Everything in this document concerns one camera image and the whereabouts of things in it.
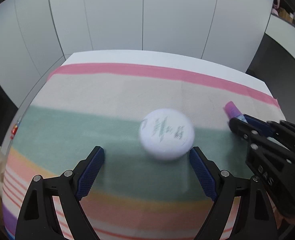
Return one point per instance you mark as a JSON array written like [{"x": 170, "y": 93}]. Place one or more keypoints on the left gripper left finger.
[{"x": 76, "y": 184}]

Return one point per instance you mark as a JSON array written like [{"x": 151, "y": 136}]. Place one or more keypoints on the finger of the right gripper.
[
  {"x": 254, "y": 131},
  {"x": 264, "y": 128}
]

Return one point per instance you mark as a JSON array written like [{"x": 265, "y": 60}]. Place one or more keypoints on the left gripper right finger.
[{"x": 220, "y": 186}]

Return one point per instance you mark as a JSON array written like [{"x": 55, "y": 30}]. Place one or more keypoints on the purple cap tube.
[{"x": 233, "y": 112}]

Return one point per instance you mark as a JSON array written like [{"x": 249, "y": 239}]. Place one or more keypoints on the white round compact case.
[{"x": 166, "y": 134}]

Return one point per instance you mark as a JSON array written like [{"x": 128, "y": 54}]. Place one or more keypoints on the small red bottle on floor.
[{"x": 15, "y": 128}]

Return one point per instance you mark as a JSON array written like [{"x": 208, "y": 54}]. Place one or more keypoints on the striped colourful blanket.
[{"x": 102, "y": 104}]

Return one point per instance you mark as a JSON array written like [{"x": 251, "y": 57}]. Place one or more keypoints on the pink items on shelf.
[{"x": 277, "y": 0}]

